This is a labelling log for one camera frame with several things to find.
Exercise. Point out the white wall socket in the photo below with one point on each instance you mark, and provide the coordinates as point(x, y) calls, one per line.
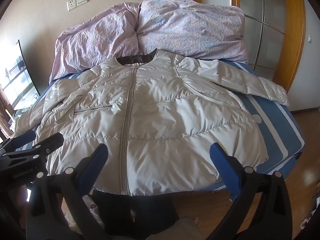
point(71, 5)

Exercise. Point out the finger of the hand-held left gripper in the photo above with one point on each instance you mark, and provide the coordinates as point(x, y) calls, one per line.
point(23, 140)
point(51, 142)

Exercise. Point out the person's black pants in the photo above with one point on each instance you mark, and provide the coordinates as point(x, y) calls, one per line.
point(117, 212)

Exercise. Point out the white patterned cloth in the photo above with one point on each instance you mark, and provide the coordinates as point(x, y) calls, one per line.
point(86, 207)

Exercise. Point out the small white wall switch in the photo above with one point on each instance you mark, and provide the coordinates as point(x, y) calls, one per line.
point(310, 39)

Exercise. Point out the white puffer jacket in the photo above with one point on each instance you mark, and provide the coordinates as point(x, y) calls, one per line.
point(162, 117)

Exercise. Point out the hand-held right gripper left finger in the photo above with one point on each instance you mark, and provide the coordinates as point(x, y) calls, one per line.
point(97, 160)

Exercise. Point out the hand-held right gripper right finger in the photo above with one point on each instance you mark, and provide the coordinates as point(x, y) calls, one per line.
point(220, 156)

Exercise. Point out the frosted glass sliding door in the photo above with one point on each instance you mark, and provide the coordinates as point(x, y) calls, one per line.
point(262, 17)

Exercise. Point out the blue striped bed sheet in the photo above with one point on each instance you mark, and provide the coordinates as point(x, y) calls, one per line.
point(275, 130)

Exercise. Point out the pink floral duvet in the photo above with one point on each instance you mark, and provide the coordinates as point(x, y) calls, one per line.
point(175, 30)

